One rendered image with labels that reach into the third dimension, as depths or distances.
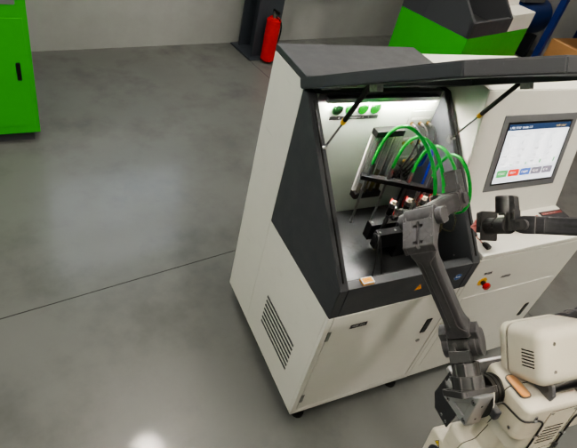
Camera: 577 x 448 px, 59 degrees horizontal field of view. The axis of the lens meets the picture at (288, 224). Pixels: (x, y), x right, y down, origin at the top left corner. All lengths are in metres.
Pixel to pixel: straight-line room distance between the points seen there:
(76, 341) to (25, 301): 0.38
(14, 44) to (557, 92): 3.08
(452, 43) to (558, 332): 4.44
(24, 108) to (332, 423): 2.85
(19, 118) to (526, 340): 3.45
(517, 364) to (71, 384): 1.95
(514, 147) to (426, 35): 3.49
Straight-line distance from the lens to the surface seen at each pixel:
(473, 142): 2.27
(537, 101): 2.45
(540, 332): 1.46
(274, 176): 2.24
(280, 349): 2.48
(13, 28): 3.74
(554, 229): 1.76
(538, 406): 1.51
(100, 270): 3.12
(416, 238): 1.26
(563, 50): 7.63
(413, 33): 5.89
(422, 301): 2.28
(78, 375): 2.71
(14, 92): 3.92
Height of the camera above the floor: 2.27
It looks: 40 degrees down
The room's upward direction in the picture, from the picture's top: 15 degrees clockwise
